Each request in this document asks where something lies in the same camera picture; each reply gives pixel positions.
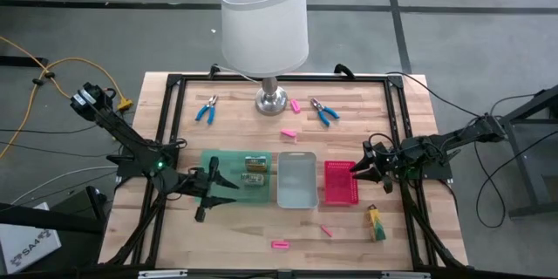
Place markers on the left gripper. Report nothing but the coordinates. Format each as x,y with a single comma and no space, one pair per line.
196,183

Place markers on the flat black bar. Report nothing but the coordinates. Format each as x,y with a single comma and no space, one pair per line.
22,61

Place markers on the black equipment stand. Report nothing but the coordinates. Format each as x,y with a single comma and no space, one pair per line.
48,220

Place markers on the white printed cardboard box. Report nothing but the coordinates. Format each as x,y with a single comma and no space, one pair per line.
26,244

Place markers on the green translucent plastic tray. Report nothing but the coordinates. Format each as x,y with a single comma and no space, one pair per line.
257,194

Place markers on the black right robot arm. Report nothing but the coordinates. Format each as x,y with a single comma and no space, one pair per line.
457,137

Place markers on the red perforated plastic basket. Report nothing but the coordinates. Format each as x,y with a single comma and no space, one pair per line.
340,183

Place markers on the white shade table lamp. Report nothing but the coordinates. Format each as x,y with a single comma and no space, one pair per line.
261,22

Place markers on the pink rubber eraser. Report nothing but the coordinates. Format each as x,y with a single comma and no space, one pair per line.
326,230
288,133
280,244
295,106

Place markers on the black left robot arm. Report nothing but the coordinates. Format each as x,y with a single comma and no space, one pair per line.
122,133

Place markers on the black frame clamp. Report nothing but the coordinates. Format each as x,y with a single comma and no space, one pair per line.
344,70
213,70

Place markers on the grey plastic bin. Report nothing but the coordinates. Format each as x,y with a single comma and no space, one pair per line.
297,183

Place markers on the black metal cart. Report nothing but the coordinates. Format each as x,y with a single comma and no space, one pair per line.
523,148

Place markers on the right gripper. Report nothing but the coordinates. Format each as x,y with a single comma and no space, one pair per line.
392,157

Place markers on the silver metal bracket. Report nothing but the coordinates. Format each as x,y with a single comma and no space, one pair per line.
405,275
161,274

